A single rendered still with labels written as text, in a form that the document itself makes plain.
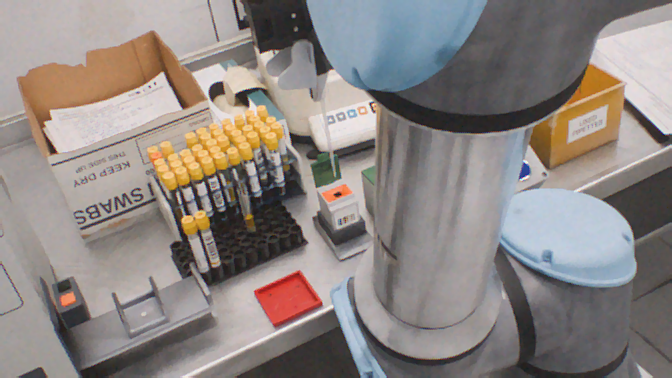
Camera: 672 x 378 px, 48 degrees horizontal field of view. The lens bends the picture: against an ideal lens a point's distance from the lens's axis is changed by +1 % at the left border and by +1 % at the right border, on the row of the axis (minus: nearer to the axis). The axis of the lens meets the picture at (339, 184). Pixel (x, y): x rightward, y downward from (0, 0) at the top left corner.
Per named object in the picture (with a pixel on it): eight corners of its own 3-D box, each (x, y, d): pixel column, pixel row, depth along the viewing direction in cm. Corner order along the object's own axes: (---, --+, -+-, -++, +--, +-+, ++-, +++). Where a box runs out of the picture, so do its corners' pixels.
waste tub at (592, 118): (549, 171, 111) (552, 114, 105) (494, 129, 121) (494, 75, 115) (621, 139, 115) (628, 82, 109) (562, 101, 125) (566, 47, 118)
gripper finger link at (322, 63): (304, 65, 88) (291, -5, 83) (318, 60, 88) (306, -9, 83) (320, 81, 84) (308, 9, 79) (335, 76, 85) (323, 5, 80)
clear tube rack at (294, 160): (180, 248, 108) (166, 210, 103) (160, 211, 115) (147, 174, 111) (308, 194, 114) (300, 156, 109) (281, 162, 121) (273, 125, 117)
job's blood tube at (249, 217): (252, 245, 106) (237, 189, 100) (249, 239, 107) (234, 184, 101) (261, 241, 106) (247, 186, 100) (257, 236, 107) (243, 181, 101)
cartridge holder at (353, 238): (339, 261, 102) (336, 241, 99) (313, 224, 108) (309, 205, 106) (375, 246, 103) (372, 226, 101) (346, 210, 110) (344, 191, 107)
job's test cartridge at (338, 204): (336, 242, 103) (330, 207, 99) (322, 223, 106) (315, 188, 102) (362, 231, 104) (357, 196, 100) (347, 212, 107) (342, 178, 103)
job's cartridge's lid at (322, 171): (310, 160, 100) (308, 158, 100) (317, 189, 102) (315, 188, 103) (336, 150, 101) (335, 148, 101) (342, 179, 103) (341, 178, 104)
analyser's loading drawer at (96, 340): (53, 391, 88) (36, 363, 85) (43, 353, 93) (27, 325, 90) (218, 315, 94) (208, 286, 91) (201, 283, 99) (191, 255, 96)
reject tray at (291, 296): (274, 328, 94) (273, 324, 93) (254, 294, 99) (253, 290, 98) (323, 305, 96) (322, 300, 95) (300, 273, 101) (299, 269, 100)
